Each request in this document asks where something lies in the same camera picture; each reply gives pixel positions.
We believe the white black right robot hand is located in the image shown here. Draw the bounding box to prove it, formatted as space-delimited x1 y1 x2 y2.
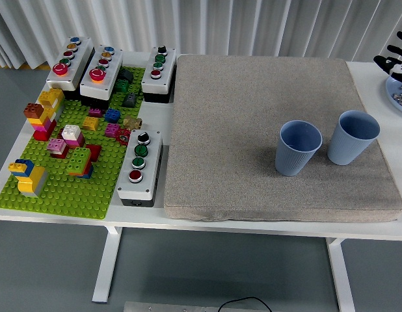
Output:
373 19 402 85

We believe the blue ribbed cup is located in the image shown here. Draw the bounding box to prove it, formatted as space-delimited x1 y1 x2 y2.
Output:
327 110 381 166
274 120 323 177

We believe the blue plate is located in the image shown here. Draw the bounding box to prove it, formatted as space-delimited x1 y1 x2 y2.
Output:
384 74 402 117

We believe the grey-brown cushion mat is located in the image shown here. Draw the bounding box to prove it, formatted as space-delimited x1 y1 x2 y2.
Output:
163 54 402 223

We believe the white table leg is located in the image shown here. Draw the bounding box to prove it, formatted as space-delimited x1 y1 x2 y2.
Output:
327 238 356 312
92 226 123 304

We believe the four-button control box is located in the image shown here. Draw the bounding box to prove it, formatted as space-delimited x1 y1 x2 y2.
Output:
116 129 164 208
141 46 177 104

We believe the brass valve fitting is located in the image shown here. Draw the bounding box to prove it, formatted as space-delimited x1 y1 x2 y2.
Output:
123 116 143 130

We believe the dark grey lego brick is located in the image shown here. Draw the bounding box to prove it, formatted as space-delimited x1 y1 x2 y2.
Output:
118 68 135 83

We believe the dark green lego brick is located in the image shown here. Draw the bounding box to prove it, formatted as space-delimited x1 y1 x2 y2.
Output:
113 79 131 94

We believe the white curtain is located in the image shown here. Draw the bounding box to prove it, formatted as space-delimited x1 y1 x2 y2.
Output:
0 0 402 70

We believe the five-button control box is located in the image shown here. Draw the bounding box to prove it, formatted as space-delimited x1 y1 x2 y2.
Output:
46 36 95 101
79 44 124 110

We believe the blue lego brick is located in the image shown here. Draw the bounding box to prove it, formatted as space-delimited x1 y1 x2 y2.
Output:
104 108 122 124

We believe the yellow lego brick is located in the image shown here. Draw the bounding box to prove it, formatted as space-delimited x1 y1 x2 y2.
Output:
82 116 100 131

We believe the red lego brick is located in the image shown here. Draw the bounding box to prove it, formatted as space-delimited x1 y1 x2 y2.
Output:
85 144 102 162

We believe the green red blue brick stack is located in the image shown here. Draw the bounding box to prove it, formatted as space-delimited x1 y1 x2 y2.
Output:
66 146 94 180

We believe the yellow brown red brick tower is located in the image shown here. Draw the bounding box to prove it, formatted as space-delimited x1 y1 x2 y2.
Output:
23 88 66 142

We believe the green lego baseplate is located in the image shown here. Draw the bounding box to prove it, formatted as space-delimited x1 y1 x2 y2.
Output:
0 66 146 221

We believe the yellow blue grey brick figure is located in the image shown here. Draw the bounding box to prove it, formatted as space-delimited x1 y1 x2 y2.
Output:
8 159 49 198

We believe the black cable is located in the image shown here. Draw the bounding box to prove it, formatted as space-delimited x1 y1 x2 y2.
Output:
219 296 273 312

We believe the red valve handle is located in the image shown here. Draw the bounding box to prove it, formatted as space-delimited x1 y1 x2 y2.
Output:
115 128 131 144

